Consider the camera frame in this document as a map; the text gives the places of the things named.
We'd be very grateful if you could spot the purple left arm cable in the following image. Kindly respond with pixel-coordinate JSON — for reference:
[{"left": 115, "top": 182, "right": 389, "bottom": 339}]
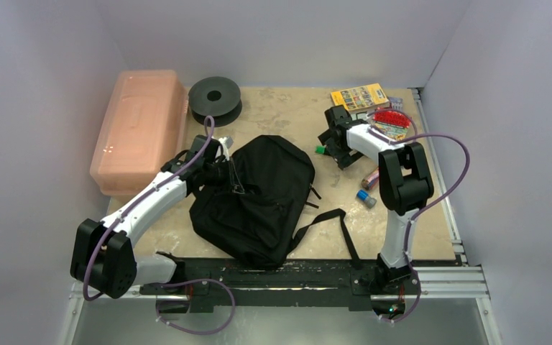
[{"left": 82, "top": 115, "right": 216, "bottom": 302}]

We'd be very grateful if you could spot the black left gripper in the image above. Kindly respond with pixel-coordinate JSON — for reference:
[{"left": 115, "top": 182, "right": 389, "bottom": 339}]
[{"left": 203, "top": 156, "right": 244, "bottom": 196}]

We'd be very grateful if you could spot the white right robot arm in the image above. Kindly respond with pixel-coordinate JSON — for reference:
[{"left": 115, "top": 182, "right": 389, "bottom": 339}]
[{"left": 318, "top": 106, "right": 434, "bottom": 293}]

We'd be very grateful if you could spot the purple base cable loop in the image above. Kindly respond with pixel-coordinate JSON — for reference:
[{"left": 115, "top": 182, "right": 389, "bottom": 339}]
[{"left": 155, "top": 278, "right": 237, "bottom": 336}]

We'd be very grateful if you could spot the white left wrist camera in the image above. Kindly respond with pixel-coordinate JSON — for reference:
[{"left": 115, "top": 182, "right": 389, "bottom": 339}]
[{"left": 218, "top": 136, "right": 234, "bottom": 161}]

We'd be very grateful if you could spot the small patterned card pack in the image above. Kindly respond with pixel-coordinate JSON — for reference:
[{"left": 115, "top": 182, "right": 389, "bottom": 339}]
[{"left": 387, "top": 96, "right": 403, "bottom": 111}]

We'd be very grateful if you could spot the translucent pink storage box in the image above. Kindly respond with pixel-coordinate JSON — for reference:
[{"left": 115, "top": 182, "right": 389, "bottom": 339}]
[{"left": 90, "top": 70, "right": 188, "bottom": 197}]

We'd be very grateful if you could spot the black student backpack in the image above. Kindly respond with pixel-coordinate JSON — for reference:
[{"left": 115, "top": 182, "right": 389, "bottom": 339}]
[{"left": 189, "top": 134, "right": 363, "bottom": 269}]

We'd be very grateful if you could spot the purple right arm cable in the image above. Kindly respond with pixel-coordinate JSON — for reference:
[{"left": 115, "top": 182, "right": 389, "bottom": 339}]
[{"left": 366, "top": 110, "right": 472, "bottom": 277}]

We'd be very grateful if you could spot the red comic book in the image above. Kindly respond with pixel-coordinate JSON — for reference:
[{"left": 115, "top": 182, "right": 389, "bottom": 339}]
[{"left": 370, "top": 109, "right": 412, "bottom": 141}]

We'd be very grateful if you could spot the aluminium frame rail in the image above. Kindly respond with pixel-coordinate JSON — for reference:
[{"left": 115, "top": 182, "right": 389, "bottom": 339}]
[{"left": 411, "top": 88, "right": 503, "bottom": 345}]

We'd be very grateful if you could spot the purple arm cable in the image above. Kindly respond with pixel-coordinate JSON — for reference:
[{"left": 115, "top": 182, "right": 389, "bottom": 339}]
[
  {"left": 366, "top": 110, "right": 472, "bottom": 277},
  {"left": 82, "top": 115, "right": 216, "bottom": 302}
]

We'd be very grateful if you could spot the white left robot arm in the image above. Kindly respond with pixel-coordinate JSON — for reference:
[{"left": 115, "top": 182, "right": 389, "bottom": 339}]
[{"left": 70, "top": 135, "right": 242, "bottom": 298}]

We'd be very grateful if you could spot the black filament spool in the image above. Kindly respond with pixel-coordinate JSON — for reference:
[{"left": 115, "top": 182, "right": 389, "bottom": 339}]
[{"left": 188, "top": 76, "right": 243, "bottom": 127}]

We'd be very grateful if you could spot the blue-capped small tube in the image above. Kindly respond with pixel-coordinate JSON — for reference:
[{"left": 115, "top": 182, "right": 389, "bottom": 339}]
[{"left": 356, "top": 190, "right": 377, "bottom": 208}]

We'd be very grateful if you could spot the pink-capped sprinkle tube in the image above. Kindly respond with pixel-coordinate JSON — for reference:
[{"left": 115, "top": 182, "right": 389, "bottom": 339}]
[{"left": 361, "top": 167, "right": 380, "bottom": 190}]

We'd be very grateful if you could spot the green highlighter marker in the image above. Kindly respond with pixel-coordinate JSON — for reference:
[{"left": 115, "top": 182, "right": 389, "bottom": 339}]
[{"left": 315, "top": 146, "right": 328, "bottom": 155}]

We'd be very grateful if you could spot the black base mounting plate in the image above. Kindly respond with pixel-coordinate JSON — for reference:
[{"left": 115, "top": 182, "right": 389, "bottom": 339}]
[{"left": 140, "top": 258, "right": 418, "bottom": 315}]

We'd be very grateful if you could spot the yellow picture book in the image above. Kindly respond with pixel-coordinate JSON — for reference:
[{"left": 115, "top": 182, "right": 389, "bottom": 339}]
[{"left": 330, "top": 83, "right": 390, "bottom": 113}]

